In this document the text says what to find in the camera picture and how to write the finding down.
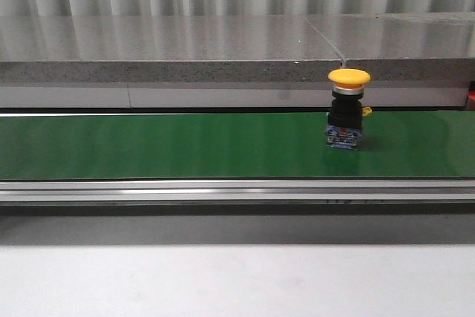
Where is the grey speckled stone slab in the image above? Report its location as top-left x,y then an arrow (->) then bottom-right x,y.
1,16 -> 341,83

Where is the aluminium conveyor frame rail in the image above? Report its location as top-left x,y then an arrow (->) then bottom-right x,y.
1,178 -> 474,206

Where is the green conveyor belt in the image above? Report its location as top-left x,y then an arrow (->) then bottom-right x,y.
1,111 -> 474,180

